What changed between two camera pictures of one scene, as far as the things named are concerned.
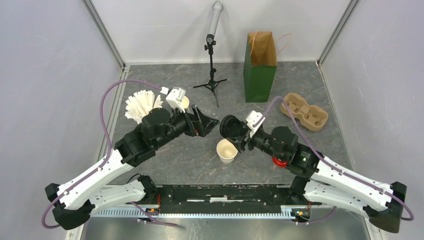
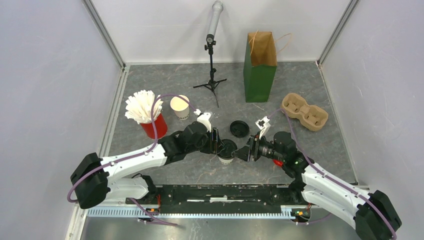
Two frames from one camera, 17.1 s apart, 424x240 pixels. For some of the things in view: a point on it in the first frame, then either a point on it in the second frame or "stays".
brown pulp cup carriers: (313, 117) stays
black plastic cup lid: (230, 126) to (230, 146)
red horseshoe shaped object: (279, 162) stays
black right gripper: (240, 141) to (255, 142)
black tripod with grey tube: (217, 9) stays
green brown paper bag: (260, 66) stays
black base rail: (224, 195) stays
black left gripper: (202, 127) to (215, 146)
